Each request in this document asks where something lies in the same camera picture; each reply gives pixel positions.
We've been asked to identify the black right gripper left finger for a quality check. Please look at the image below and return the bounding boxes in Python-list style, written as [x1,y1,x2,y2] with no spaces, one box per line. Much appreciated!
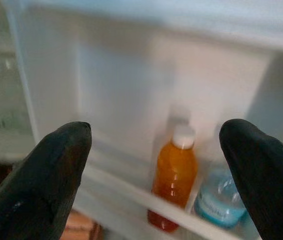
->
[0,121,93,240]

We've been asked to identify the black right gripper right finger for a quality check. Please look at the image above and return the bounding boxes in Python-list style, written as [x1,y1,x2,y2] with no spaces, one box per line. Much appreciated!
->
[218,118,283,240]

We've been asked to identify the orange drink bottle white cap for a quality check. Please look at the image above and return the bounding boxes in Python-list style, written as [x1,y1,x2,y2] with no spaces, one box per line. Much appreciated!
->
[146,124,199,227]

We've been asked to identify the white fridge door shelf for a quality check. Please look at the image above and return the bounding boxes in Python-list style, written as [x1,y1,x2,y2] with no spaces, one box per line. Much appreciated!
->
[73,139,265,240]

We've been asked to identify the white fridge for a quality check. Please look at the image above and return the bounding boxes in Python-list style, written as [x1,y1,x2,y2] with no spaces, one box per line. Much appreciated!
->
[0,0,283,240]

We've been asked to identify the blue label water bottle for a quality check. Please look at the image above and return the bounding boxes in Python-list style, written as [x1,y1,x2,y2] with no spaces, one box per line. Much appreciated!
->
[193,124,247,229]

